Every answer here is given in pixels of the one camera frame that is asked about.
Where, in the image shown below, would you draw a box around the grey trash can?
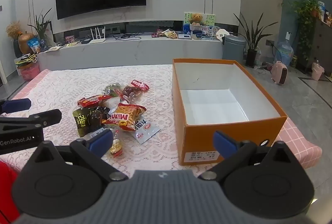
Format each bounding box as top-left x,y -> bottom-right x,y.
222,35 -> 247,65

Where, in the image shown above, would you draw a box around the dried flower bunch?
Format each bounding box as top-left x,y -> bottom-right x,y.
5,21 -> 23,39

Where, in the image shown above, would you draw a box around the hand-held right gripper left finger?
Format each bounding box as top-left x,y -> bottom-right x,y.
26,129 -> 129,182

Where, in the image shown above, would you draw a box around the red snack packet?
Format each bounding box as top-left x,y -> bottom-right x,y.
77,94 -> 112,108

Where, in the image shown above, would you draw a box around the black snack packet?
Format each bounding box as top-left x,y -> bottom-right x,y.
72,107 -> 111,138

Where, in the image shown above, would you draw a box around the loose papers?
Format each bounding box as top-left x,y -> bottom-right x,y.
45,41 -> 80,52

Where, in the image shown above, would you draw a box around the black cables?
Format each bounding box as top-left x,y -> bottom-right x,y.
114,33 -> 142,40

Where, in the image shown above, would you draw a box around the gold vase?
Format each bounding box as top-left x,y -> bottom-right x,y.
17,32 -> 36,55

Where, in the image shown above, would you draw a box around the blue snack bag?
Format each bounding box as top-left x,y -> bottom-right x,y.
27,38 -> 42,54

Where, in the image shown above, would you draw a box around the pink storage box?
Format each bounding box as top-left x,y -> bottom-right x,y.
19,62 -> 41,81

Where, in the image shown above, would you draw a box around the brown meat packet red label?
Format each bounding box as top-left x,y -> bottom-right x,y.
118,79 -> 150,104

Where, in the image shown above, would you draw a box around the pile of snack packets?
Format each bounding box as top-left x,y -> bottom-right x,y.
151,29 -> 178,39

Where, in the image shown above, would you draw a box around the brown teddy bear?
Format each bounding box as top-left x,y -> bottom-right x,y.
190,13 -> 203,26

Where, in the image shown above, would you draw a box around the blue water jug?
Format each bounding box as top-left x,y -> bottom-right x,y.
276,41 -> 295,66

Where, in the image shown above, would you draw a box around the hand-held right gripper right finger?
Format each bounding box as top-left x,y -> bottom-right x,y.
198,131 -> 305,181

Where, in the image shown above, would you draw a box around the grey cabinet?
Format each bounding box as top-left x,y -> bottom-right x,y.
301,17 -> 332,77

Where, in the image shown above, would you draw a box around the white silver snack packet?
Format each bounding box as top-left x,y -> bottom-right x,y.
131,117 -> 161,146

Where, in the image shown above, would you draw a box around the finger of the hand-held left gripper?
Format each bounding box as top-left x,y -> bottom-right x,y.
0,98 -> 32,114
0,109 -> 62,131

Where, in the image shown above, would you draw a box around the clear packet golden snack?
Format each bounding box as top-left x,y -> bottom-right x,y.
108,130 -> 125,159

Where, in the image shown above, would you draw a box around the person's red clothing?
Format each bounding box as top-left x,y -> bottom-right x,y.
0,160 -> 18,215

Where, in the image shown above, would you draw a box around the stack of yellow black packets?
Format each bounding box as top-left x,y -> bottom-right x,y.
15,52 -> 38,68

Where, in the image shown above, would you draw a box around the green pickled vegetable packet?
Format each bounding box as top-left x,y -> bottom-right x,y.
103,82 -> 123,98

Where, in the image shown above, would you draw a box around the pink space heater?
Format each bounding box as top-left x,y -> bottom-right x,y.
270,60 -> 288,85

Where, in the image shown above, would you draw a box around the white router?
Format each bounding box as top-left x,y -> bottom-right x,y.
89,27 -> 106,44

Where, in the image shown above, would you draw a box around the small pink bin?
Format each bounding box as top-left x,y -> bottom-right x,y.
311,62 -> 325,81

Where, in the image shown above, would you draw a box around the green picture card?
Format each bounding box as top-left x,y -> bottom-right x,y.
183,12 -> 216,27

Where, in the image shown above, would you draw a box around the green leafy potted plant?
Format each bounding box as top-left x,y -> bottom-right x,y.
27,7 -> 54,51

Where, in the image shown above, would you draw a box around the orange cardboard box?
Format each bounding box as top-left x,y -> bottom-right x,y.
172,58 -> 288,166

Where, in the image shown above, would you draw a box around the white marble TV console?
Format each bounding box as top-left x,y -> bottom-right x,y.
36,20 -> 227,72

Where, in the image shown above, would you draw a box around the ivy plant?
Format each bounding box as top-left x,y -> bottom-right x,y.
290,0 -> 322,59

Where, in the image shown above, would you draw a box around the tall plant black pot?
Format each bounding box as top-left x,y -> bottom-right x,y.
233,12 -> 278,68

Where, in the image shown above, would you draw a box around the orange striped chips packet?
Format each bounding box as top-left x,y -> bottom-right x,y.
102,103 -> 147,133

